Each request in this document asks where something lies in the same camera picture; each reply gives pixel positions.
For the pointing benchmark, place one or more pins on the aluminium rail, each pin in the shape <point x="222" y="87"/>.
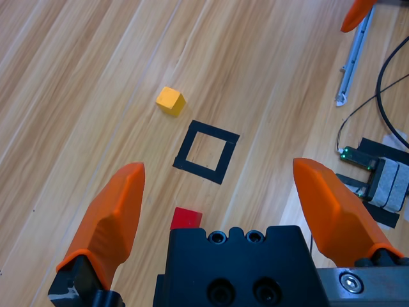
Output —
<point x="357" y="54"/>

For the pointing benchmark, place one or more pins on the grey foam-wrapped hub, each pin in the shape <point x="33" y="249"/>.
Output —
<point x="390" y="182"/>

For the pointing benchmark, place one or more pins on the white tape piece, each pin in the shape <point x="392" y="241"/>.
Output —
<point x="389" y="139"/>

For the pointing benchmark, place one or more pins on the red cube block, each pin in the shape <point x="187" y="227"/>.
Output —
<point x="185" y="219"/>

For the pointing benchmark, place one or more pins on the black tape square outline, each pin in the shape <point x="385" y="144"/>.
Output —
<point x="214" y="129"/>

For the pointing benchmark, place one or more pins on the black plugged dongle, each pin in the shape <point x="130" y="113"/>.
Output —
<point x="351" y="182"/>

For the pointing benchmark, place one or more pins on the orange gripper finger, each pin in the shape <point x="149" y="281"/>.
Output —
<point x="338" y="224"/>
<point x="356" y="14"/>
<point x="108" y="224"/>

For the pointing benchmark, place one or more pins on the yellow cube block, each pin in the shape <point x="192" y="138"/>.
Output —
<point x="169" y="99"/>

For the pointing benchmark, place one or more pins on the green LED circuit board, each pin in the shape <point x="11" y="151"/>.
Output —
<point x="356" y="156"/>

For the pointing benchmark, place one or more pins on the black tape patch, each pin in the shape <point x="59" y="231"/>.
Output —
<point x="383" y="219"/>
<point x="374" y="145"/>

